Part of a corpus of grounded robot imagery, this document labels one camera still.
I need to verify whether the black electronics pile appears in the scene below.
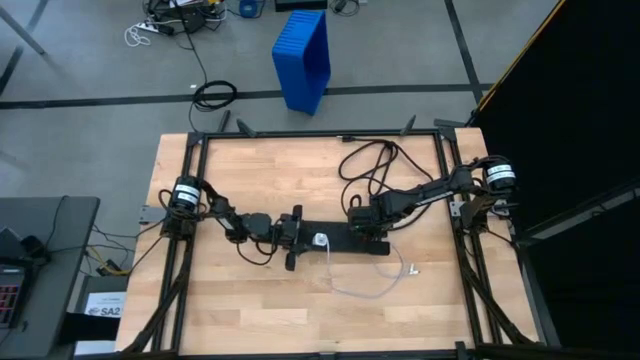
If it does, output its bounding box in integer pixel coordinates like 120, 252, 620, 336
144, 0, 229, 34

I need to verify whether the black flat box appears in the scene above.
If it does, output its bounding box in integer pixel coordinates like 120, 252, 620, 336
273, 0, 329, 13

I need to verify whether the grey floor cabinet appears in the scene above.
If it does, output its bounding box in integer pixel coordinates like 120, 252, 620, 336
74, 274, 129, 357

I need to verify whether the black object on desk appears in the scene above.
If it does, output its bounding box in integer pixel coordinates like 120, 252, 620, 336
0, 227, 51, 266

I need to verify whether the grey desk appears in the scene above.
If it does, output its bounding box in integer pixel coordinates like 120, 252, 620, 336
0, 195, 101, 360

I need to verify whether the black partition with yellow edge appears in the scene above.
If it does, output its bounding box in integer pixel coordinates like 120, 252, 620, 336
469, 0, 640, 351

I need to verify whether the yellow cable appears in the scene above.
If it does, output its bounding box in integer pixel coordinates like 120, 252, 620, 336
88, 244, 132, 277

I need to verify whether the coiled black floor cable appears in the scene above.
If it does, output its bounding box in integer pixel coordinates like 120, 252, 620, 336
187, 19, 239, 134

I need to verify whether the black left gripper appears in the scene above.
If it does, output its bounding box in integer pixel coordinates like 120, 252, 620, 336
272, 203, 316, 273

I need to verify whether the black keypad with lit keys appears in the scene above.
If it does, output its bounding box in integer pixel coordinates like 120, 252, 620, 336
0, 264, 26, 330

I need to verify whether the white printed sign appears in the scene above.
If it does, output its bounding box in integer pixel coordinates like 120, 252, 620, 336
83, 291, 128, 319

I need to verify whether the tangled white floor cable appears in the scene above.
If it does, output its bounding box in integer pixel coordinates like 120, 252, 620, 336
123, 22, 152, 49

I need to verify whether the black aluminium table frame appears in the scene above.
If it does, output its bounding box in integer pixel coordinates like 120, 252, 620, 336
117, 113, 564, 360

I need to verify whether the white USB cable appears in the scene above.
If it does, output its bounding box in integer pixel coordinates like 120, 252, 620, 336
319, 237, 422, 301

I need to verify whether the black power strip cable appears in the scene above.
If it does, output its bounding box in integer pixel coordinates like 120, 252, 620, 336
337, 134, 436, 234

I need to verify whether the white floor power strip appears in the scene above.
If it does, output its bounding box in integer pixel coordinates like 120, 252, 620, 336
137, 19, 175, 36

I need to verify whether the blue plastic bin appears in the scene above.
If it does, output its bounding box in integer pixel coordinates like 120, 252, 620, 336
271, 9, 333, 117

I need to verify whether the black power strip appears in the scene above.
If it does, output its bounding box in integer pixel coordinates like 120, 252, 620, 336
298, 219, 392, 257

